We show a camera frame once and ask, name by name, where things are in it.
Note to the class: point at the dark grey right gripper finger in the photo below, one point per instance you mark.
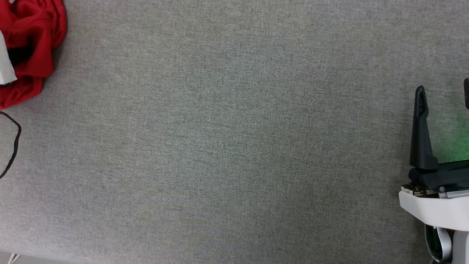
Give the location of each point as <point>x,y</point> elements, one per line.
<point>467,93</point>

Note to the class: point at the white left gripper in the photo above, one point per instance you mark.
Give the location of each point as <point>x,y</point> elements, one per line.
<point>5,62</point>

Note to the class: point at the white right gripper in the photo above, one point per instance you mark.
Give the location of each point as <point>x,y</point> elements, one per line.
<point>439,209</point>

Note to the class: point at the red white basketball jersey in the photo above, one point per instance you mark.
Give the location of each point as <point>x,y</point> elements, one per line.
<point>36,33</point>

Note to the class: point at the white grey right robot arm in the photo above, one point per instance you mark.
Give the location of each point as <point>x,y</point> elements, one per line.
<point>458,245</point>

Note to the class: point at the grey fabric sofa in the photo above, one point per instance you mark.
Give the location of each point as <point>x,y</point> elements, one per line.
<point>234,146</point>

